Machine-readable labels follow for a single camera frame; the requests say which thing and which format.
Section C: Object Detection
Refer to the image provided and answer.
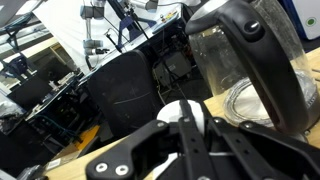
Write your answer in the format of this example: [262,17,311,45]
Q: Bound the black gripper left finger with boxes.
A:
[85,99,214,180]

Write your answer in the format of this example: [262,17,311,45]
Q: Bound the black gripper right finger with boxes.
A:
[194,100,320,180]

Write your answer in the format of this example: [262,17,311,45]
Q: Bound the black office chair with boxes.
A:
[87,49,165,138]

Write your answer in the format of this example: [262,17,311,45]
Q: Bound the yellow box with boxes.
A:
[73,124,101,151]

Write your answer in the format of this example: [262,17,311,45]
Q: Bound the grey computer case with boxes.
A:
[153,49,194,88]

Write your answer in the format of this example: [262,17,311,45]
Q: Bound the brown cardboard box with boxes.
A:
[44,143,81,172]

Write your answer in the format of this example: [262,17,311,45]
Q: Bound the black computer mouse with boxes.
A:
[16,164,48,180]

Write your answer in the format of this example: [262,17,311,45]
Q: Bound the white box with green circle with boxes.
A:
[290,0,320,41]

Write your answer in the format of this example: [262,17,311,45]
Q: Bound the white table cover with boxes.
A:
[33,0,183,73]

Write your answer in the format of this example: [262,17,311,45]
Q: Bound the glass kettle with black handle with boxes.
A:
[184,0,320,138]

